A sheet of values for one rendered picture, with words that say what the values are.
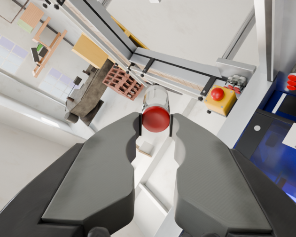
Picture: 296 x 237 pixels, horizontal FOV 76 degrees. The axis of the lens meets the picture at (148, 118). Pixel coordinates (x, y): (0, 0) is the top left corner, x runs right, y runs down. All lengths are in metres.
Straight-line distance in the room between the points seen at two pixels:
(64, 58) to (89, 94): 2.76
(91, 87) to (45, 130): 1.89
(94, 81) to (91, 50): 2.84
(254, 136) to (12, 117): 5.66
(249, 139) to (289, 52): 0.23
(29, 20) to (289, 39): 6.87
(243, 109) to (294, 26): 0.24
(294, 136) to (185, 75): 0.48
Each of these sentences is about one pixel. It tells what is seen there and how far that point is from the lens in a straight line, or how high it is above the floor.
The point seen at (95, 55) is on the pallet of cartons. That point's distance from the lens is 3.81.
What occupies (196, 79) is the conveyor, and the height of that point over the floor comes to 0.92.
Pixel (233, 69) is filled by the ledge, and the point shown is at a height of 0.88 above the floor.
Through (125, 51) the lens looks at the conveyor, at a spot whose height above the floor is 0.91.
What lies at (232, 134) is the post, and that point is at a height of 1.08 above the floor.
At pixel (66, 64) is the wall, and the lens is 8.92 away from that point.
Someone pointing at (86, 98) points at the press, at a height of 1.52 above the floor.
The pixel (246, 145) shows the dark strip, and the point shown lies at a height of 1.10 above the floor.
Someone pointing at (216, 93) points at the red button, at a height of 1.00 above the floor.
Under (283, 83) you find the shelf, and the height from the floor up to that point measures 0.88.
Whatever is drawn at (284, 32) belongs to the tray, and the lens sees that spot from 0.51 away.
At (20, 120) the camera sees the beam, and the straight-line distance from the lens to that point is 5.92.
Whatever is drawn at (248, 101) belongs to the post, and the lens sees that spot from 0.63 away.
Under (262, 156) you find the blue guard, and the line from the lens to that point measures 0.58.
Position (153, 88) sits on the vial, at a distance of 0.16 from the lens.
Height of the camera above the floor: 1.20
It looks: 2 degrees down
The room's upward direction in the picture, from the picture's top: 148 degrees counter-clockwise
